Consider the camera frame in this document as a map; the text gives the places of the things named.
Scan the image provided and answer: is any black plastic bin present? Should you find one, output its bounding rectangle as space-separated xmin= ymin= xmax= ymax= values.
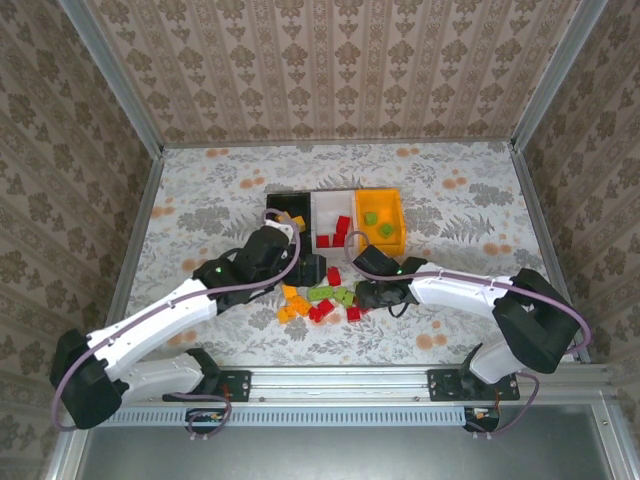
xmin=265 ymin=191 xmax=315 ymax=257

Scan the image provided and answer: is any orange plastic bin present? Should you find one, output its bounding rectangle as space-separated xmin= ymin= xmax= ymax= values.
xmin=353 ymin=187 xmax=406 ymax=257

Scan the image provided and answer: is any white plastic bin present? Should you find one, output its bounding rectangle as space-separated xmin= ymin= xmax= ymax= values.
xmin=309 ymin=189 xmax=359 ymax=260

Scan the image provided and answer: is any floral table cover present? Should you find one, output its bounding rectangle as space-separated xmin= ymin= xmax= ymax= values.
xmin=112 ymin=140 xmax=581 ymax=367

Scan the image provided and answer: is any grey metal panel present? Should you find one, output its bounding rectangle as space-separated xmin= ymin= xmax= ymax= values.
xmin=49 ymin=402 xmax=626 ymax=480

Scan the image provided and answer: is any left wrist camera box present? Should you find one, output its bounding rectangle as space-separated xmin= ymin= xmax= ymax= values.
xmin=263 ymin=218 xmax=295 ymax=240

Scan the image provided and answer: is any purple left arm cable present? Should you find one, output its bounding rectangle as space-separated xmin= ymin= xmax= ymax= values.
xmin=52 ymin=208 xmax=303 ymax=441

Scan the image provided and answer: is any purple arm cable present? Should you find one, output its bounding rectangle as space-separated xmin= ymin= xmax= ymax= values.
xmin=52 ymin=208 xmax=303 ymax=441
xmin=343 ymin=229 xmax=594 ymax=441

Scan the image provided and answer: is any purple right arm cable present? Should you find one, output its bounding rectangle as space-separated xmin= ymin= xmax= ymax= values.
xmin=343 ymin=229 xmax=594 ymax=441

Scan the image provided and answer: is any aluminium mounting rail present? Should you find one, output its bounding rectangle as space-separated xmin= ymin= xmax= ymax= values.
xmin=77 ymin=364 xmax=614 ymax=401

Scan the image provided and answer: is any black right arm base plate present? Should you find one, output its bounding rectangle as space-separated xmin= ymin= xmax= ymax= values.
xmin=428 ymin=368 xmax=521 ymax=404

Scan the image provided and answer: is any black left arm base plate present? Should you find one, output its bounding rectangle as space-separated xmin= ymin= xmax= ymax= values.
xmin=162 ymin=369 xmax=251 ymax=404

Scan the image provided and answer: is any aluminium side rail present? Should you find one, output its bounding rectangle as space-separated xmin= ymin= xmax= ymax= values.
xmin=509 ymin=144 xmax=595 ymax=365
xmin=107 ymin=147 xmax=166 ymax=321

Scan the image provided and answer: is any slotted grey cable duct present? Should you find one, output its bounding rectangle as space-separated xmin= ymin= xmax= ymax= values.
xmin=92 ymin=405 xmax=501 ymax=427

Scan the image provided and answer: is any aluminium frame post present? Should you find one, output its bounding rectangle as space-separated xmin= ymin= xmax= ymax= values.
xmin=58 ymin=0 xmax=165 ymax=157
xmin=509 ymin=0 xmax=610 ymax=151

